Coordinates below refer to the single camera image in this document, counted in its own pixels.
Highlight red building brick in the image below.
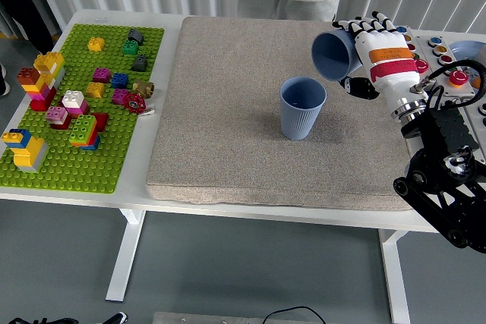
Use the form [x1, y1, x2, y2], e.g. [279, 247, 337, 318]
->
[90, 112, 110, 134]

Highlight white pink brick stack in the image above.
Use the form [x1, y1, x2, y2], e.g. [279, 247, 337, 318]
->
[60, 90, 90, 118]

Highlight grey-brown padded mat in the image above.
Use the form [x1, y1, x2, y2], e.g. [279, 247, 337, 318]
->
[145, 16, 422, 212]

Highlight pink dark red brick stack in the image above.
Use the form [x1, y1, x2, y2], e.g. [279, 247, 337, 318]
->
[45, 105, 73, 131]

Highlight white table leg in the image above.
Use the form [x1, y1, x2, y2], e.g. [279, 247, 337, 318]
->
[378, 228, 412, 324]
[105, 208, 147, 304]

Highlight brass valve red handwheel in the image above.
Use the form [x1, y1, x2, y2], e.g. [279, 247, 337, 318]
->
[121, 80, 156, 115]

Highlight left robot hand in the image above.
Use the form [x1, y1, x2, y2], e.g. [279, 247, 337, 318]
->
[101, 311, 129, 324]

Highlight magenta building brick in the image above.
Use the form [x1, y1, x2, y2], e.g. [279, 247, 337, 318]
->
[92, 67, 112, 84]
[111, 88, 131, 106]

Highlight blue ribbed cup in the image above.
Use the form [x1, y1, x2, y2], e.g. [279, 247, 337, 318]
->
[311, 30, 364, 82]
[279, 75, 327, 141]

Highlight yellow blue grey brick stack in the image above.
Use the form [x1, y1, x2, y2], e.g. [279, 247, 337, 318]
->
[0, 128, 49, 175]

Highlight green studded baseplate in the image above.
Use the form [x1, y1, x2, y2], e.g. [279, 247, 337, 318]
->
[0, 23, 166, 195]

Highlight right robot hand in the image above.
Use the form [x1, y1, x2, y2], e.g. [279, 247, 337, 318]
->
[332, 11, 429, 109]

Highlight green orange blue brick stack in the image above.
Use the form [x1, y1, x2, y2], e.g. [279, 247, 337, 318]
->
[68, 114, 101, 152]

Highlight brown yellow red brick tower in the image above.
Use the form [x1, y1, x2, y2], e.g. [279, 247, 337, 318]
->
[16, 67, 58, 112]

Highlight grey button box black knobs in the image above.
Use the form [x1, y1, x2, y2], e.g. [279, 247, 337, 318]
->
[469, 98, 486, 139]

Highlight black cable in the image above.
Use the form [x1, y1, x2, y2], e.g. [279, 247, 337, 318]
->
[263, 305, 327, 324]

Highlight grey five-button control box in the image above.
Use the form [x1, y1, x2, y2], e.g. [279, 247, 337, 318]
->
[394, 25, 437, 90]
[415, 34, 477, 98]

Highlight grey sloped brick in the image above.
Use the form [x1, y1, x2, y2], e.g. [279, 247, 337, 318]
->
[131, 54, 149, 73]

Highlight yellow white brick tower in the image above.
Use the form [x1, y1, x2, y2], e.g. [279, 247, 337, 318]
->
[33, 52, 66, 90]

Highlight blue building brick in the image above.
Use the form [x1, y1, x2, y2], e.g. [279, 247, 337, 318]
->
[110, 73, 130, 90]

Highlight yellow building brick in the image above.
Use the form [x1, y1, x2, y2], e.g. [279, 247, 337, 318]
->
[87, 36, 106, 53]
[85, 81, 106, 99]

